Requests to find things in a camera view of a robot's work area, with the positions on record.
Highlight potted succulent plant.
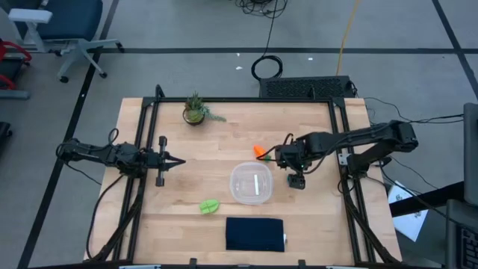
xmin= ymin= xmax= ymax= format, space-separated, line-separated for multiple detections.
xmin=181 ymin=90 xmax=228 ymax=127

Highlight red metal cart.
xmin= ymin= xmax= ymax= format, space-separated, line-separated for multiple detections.
xmin=0 ymin=38 xmax=33 ymax=100

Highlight green toy pepper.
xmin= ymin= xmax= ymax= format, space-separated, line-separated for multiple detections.
xmin=199 ymin=199 xmax=220 ymax=215

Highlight black stand beam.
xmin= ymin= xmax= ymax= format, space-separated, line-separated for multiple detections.
xmin=389 ymin=181 xmax=466 ymax=218

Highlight orange toy carrot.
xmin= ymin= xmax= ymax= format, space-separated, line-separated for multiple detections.
xmin=253 ymin=144 xmax=273 ymax=163

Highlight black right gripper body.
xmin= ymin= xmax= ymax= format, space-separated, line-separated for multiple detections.
xmin=275 ymin=138 xmax=313 ymax=191

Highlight blue and white office chair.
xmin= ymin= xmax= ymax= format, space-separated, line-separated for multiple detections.
xmin=7 ymin=0 xmax=126 ymax=84

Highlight folded navy blue cloth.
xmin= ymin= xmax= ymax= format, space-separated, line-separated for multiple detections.
xmin=225 ymin=217 xmax=287 ymax=253

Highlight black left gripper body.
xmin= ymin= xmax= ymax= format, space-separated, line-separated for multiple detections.
xmin=140 ymin=135 xmax=168 ymax=188

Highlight tangled black cable bundle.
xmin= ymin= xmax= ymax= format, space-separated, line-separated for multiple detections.
xmin=235 ymin=0 xmax=289 ymax=19

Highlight grey equipment cabinet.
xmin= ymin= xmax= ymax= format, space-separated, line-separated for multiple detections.
xmin=444 ymin=102 xmax=478 ymax=269

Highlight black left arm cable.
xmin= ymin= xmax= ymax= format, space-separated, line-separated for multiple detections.
xmin=86 ymin=173 xmax=126 ymax=261

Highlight coiled black cable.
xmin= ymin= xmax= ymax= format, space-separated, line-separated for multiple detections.
xmin=250 ymin=0 xmax=284 ymax=81

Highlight black perforated computer case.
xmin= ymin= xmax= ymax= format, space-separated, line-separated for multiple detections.
xmin=258 ymin=75 xmax=356 ymax=99

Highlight yellow cable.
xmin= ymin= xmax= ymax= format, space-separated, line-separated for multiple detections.
xmin=335 ymin=0 xmax=361 ymax=76

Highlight black aluminium table frame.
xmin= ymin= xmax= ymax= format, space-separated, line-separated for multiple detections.
xmin=88 ymin=84 xmax=403 ymax=269

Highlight white paper sheets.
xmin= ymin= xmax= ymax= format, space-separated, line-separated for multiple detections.
xmin=388 ymin=180 xmax=429 ymax=242

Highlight clear plastic tupperware container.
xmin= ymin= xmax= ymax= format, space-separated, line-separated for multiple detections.
xmin=229 ymin=161 xmax=274 ymax=205

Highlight thin black cable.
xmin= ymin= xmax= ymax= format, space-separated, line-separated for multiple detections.
xmin=363 ymin=96 xmax=465 ymax=127

